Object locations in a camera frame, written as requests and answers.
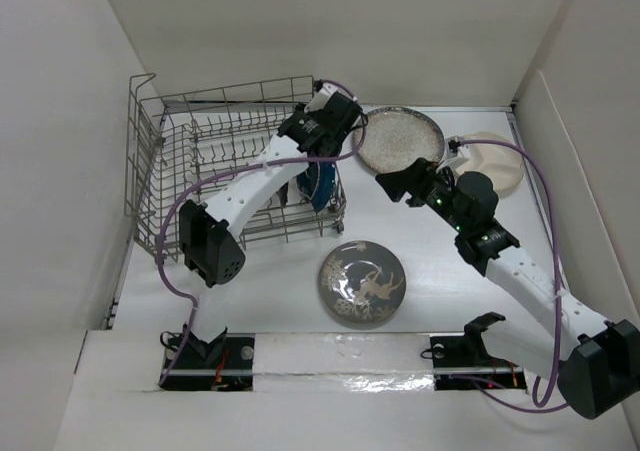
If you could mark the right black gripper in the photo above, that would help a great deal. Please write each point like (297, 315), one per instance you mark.
(414, 179)

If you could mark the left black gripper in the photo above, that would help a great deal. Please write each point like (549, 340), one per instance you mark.
(300, 109)

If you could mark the blue leaf shaped plate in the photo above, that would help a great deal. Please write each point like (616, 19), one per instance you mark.
(316, 184)

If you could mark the grey deer pattern plate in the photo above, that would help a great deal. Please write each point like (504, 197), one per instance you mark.
(362, 283)

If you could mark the cream plate brown rim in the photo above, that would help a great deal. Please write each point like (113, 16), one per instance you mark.
(282, 195)

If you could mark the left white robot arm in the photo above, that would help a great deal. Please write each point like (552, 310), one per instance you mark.
(209, 232)

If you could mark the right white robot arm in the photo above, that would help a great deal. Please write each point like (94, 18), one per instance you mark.
(592, 361)

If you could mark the cream divided dish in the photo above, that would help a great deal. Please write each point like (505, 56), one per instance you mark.
(502, 165)

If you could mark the speckled round plate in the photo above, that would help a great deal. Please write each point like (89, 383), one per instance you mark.
(397, 136)

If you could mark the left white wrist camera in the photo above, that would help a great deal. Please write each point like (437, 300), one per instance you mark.
(324, 90)

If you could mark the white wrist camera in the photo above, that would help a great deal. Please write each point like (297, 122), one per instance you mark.
(324, 90)
(456, 156)

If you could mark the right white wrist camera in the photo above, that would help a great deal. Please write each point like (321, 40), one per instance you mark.
(456, 156)

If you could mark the grey wire dish rack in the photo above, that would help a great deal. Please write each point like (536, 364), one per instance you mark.
(176, 140)

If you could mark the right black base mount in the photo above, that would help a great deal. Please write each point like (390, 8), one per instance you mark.
(461, 362)

